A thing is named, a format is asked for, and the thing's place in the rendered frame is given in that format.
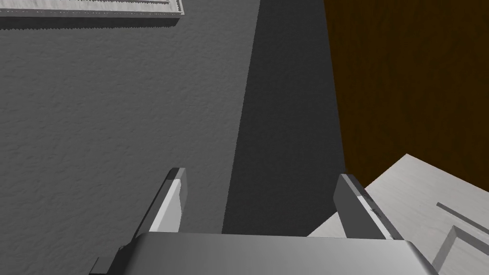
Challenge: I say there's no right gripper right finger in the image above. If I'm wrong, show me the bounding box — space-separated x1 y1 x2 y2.
332 173 405 241

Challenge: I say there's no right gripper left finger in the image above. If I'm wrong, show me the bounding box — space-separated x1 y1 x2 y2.
131 167 188 241

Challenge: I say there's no white cupboard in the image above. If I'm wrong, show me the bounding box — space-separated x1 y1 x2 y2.
307 153 489 275

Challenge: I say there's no white framed wall picture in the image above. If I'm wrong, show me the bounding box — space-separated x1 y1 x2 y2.
0 0 185 18

